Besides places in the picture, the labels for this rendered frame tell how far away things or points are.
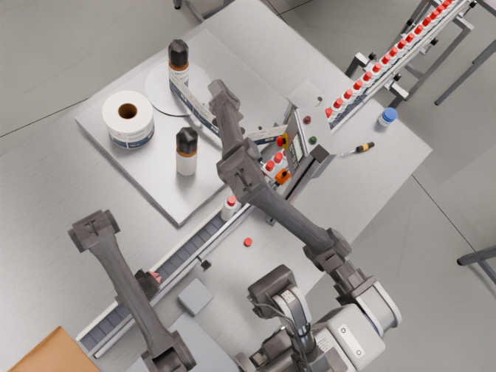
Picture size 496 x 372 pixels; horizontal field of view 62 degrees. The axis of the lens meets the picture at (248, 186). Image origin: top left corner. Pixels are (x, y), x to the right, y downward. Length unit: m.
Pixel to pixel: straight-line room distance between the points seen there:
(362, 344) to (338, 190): 1.00
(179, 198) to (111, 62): 1.69
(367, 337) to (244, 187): 0.48
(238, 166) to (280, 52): 1.39
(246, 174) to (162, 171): 0.90
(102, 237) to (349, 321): 0.62
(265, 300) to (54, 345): 1.08
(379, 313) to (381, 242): 1.80
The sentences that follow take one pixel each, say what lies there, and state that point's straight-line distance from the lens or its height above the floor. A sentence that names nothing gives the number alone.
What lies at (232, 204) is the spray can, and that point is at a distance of 1.55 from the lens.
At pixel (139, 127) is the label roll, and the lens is 1.74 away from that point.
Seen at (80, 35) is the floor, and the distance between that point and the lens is 3.41.
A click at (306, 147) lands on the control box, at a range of 1.24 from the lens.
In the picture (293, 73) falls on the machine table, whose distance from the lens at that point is 2.21.
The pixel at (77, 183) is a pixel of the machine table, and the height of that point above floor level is 0.83.
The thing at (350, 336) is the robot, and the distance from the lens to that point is 1.08.
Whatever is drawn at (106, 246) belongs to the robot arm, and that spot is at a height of 1.59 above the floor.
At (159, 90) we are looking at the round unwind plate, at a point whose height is 0.89.
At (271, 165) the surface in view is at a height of 1.08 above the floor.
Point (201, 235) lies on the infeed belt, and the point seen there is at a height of 0.88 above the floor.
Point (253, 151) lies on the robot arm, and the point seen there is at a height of 1.68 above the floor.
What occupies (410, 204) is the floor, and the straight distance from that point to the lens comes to 3.11.
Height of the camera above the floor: 2.53
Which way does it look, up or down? 67 degrees down
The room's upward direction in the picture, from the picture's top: 22 degrees clockwise
